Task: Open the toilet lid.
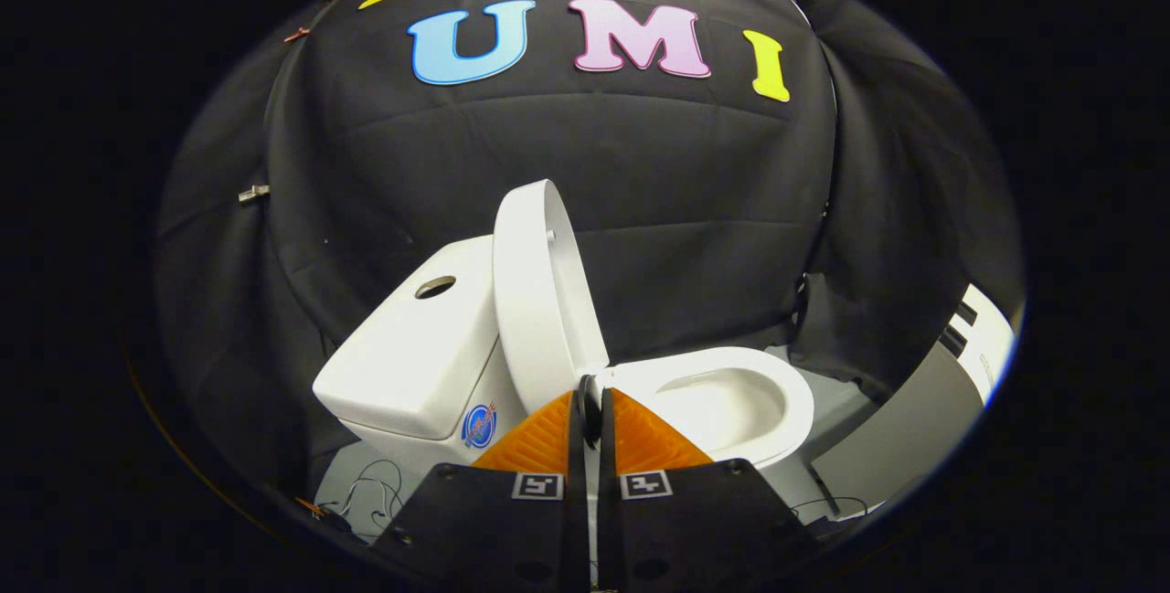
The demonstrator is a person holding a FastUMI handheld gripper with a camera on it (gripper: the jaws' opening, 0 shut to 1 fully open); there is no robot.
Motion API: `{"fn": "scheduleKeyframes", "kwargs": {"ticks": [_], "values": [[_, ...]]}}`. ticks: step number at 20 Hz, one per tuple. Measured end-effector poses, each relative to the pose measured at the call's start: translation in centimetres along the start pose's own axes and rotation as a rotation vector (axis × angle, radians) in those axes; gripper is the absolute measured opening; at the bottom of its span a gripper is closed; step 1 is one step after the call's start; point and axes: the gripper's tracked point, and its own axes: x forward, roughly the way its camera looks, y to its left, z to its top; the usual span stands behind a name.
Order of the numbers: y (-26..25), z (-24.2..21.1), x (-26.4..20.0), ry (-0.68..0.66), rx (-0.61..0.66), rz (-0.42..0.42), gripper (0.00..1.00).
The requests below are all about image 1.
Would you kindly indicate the white striped device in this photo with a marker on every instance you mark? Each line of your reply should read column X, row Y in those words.
column 987, row 346

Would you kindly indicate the white toilet lid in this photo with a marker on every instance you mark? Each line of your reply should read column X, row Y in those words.
column 535, row 301

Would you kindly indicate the red cloth clip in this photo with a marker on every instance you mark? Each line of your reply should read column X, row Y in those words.
column 295, row 34

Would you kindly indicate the white ceramic toilet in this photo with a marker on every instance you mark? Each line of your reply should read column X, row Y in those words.
column 722, row 410

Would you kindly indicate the white toilet tank cover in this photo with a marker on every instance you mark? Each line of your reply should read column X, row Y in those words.
column 411, row 346

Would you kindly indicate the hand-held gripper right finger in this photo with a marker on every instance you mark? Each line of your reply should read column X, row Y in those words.
column 695, row 529

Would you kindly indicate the grey board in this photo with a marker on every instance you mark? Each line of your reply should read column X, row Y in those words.
column 900, row 428

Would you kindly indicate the black round lid pull tab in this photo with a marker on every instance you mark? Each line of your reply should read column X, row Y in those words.
column 590, row 410

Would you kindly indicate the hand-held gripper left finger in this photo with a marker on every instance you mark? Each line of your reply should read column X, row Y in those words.
column 494, row 529

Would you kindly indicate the metal cloth clip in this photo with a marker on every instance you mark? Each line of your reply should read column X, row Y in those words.
column 253, row 194

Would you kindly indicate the black backdrop cloth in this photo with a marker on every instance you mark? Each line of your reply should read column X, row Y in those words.
column 695, row 173

